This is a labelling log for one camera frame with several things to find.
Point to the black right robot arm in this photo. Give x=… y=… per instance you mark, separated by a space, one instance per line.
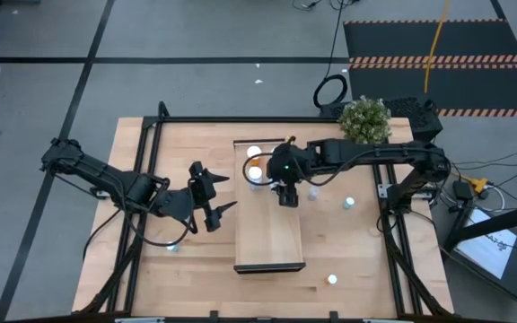
x=375 y=154

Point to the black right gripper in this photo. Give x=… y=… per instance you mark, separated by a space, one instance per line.
x=287 y=166

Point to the clear plastic pill bottle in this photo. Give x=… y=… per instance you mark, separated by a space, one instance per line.
x=313 y=193

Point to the black power adapter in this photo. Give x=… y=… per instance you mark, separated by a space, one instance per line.
x=462 y=190

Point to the white printed sheet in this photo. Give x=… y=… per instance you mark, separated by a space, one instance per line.
x=487 y=251

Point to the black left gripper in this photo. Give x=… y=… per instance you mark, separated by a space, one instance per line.
x=191 y=202

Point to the black hazard-striped floor mat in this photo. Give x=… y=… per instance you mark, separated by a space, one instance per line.
x=465 y=40

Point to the silver mounting bracket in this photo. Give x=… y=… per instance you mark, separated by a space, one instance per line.
x=384 y=190
x=102 y=194

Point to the large orange pill bottle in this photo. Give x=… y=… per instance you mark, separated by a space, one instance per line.
x=253 y=151

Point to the small orange pill bottle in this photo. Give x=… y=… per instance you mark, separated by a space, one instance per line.
x=331 y=279

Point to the silver clamp plate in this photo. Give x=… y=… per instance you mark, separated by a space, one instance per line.
x=386 y=320
x=139 y=320

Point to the black stand leg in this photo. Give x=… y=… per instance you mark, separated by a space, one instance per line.
x=501 y=222

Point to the black aluminium table frame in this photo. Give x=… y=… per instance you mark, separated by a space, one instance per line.
x=195 y=119

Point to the small white teal-tinted bottle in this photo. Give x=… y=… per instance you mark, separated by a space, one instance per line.
x=172 y=247
x=348 y=203

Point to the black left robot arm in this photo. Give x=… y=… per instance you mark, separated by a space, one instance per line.
x=106 y=175

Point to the potted green artificial plant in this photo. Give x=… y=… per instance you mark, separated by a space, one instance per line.
x=365 y=120

